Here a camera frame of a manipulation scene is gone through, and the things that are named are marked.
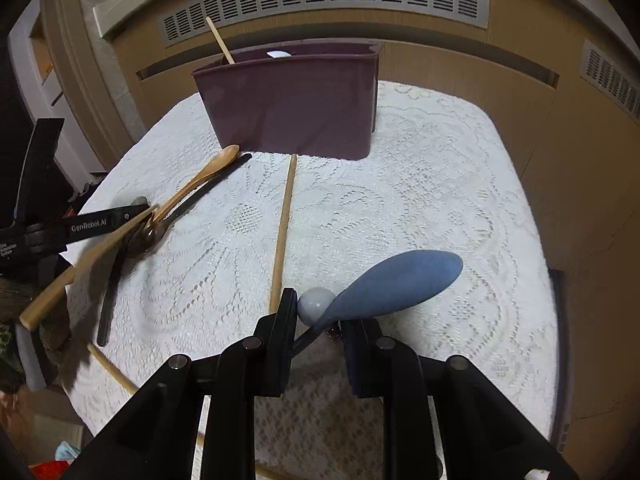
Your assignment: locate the white door frame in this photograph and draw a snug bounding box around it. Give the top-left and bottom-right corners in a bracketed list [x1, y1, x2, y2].
[9, 0, 96, 196]

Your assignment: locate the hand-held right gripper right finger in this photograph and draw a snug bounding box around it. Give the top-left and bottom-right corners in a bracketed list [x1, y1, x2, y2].
[341, 317, 581, 480]

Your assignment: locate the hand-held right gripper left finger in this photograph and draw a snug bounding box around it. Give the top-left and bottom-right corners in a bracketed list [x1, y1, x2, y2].
[65, 287, 301, 480]

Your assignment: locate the blue rice paddle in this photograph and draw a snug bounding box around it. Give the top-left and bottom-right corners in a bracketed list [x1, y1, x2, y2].
[291, 250, 464, 353]

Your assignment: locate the purple plastic utensil holder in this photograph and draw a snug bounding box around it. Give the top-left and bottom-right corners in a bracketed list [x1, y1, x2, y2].
[191, 41, 385, 162]

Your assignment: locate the long grey vent grille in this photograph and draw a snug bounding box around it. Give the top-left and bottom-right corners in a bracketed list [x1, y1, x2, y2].
[160, 0, 491, 48]

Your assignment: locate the wooden spoon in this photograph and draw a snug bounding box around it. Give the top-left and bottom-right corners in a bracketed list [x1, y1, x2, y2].
[150, 144, 242, 223]

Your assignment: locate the white round spoon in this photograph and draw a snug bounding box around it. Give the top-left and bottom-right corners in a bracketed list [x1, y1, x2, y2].
[298, 287, 334, 324]

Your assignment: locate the red object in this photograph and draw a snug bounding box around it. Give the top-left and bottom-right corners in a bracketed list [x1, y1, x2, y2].
[27, 460, 71, 480]

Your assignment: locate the small grey vent grille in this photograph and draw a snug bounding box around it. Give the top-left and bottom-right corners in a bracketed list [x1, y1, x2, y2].
[580, 40, 640, 123]

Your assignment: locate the white lace tablecloth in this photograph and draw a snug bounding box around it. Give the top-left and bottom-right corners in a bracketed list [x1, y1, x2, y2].
[65, 80, 561, 480]

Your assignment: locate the wooden chopstick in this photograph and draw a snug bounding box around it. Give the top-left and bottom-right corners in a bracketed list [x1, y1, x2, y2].
[19, 205, 156, 332]
[205, 16, 236, 66]
[86, 342, 290, 480]
[268, 154, 299, 315]

